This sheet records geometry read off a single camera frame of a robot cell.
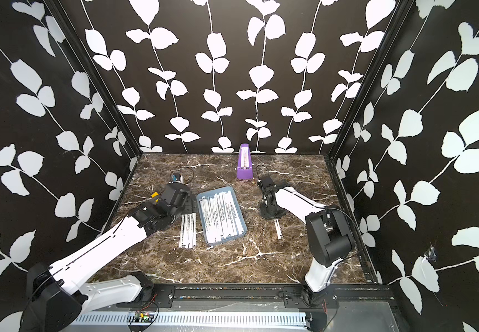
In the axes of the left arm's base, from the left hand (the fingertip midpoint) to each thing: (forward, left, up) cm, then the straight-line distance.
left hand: (187, 196), depth 80 cm
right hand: (-1, -33, -15) cm, 37 cm away
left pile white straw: (-6, +3, -19) cm, 20 cm away
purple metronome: (+25, -24, -14) cm, 37 cm away
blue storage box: (+13, -7, -18) cm, 23 cm away
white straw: (0, -11, -19) cm, 22 cm away
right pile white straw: (-7, -37, -19) cm, 42 cm away
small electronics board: (-37, +14, -19) cm, 44 cm away
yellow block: (+12, +21, -16) cm, 29 cm away
